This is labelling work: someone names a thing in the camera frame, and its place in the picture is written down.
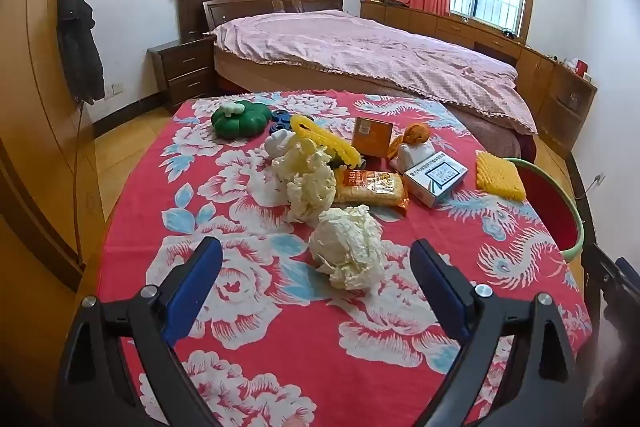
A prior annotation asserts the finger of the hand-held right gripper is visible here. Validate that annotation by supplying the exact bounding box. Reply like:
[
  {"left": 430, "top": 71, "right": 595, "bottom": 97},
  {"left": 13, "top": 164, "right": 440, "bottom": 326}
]
[{"left": 582, "top": 244, "right": 640, "bottom": 310}]

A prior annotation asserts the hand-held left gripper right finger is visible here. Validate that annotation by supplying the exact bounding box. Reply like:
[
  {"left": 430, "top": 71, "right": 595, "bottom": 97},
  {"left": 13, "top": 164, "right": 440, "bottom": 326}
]
[{"left": 410, "top": 238, "right": 586, "bottom": 427}]

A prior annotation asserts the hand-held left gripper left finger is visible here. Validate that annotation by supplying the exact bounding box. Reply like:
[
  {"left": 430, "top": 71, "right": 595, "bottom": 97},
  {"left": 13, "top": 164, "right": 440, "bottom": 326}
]
[{"left": 54, "top": 236, "right": 223, "bottom": 427}]

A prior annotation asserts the round paper ball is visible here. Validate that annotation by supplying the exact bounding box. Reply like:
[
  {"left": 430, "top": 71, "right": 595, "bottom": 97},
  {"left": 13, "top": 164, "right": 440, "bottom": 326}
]
[{"left": 308, "top": 205, "right": 387, "bottom": 292}]

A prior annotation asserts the white sock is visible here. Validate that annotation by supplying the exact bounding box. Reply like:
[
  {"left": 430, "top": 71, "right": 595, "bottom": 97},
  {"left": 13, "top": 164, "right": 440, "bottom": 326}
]
[{"left": 263, "top": 130, "right": 297, "bottom": 158}]

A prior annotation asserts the orange cardboard box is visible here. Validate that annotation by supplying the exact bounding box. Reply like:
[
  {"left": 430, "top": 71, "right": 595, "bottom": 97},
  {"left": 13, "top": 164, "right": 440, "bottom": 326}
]
[{"left": 351, "top": 117, "right": 393, "bottom": 158}]

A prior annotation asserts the red floral tablecloth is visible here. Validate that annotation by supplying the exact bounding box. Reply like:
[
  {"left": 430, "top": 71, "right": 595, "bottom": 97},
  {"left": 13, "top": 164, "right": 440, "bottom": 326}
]
[{"left": 97, "top": 91, "right": 593, "bottom": 427}]

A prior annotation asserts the red stool with green rim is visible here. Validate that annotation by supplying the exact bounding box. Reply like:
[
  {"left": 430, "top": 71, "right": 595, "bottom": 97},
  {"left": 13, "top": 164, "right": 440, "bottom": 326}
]
[{"left": 502, "top": 157, "right": 586, "bottom": 264}]

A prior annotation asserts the white and blue cigarette box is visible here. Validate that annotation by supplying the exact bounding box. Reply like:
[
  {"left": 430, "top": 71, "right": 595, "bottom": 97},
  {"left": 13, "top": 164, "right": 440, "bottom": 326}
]
[{"left": 402, "top": 152, "right": 469, "bottom": 208}]

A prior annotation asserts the orange noodle packet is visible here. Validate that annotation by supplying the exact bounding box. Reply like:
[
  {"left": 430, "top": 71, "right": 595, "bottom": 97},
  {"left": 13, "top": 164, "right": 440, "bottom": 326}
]
[{"left": 332, "top": 168, "right": 410, "bottom": 212}]

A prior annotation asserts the yellow sponge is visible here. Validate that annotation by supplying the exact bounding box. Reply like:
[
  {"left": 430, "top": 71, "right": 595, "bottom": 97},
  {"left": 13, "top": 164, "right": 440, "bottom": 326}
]
[{"left": 475, "top": 150, "right": 527, "bottom": 200}]

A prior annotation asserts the tall crumpled paper ball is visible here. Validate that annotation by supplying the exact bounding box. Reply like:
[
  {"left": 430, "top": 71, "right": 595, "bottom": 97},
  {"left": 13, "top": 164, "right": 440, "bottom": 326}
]
[{"left": 271, "top": 139, "right": 337, "bottom": 224}]

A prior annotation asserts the orange plush toy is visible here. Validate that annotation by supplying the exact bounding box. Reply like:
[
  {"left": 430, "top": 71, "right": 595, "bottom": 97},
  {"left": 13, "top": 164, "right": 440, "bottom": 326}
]
[{"left": 390, "top": 123, "right": 432, "bottom": 152}]

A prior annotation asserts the green pumpkin-shaped toy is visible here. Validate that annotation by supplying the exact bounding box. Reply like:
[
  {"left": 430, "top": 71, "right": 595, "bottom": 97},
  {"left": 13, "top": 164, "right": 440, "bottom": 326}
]
[{"left": 211, "top": 99, "right": 271, "bottom": 140}]

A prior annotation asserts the long wooden cabinet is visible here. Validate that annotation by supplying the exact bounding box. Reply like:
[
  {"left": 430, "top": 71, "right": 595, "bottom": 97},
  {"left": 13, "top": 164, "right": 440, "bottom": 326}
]
[{"left": 360, "top": 0, "right": 598, "bottom": 158}]

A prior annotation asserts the blue fidget spinner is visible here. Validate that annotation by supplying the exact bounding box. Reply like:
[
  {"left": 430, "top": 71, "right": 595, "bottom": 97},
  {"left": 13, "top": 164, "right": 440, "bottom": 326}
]
[{"left": 265, "top": 109, "right": 301, "bottom": 135}]

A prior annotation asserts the yellow plastic comb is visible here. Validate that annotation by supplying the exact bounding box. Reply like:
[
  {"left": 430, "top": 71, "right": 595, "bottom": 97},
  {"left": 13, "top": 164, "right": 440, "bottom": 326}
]
[{"left": 291, "top": 114, "right": 362, "bottom": 168}]

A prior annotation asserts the dark wooden nightstand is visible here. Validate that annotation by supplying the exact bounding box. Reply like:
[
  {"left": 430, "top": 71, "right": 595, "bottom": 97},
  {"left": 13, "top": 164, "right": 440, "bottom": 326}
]
[{"left": 146, "top": 38, "right": 218, "bottom": 115}]

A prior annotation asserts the wooden wardrobe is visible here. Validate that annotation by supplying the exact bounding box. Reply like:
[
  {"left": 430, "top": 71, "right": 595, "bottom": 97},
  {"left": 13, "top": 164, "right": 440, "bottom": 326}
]
[{"left": 0, "top": 0, "right": 108, "bottom": 427}]

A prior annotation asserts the pink checked blanket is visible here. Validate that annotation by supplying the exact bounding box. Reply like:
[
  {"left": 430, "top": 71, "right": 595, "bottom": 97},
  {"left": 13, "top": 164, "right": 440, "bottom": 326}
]
[{"left": 210, "top": 9, "right": 538, "bottom": 135}]

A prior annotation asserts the black jacket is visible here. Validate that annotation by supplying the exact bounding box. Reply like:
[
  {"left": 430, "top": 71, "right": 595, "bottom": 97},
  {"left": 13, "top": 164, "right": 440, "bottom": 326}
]
[{"left": 56, "top": 0, "right": 106, "bottom": 105}]

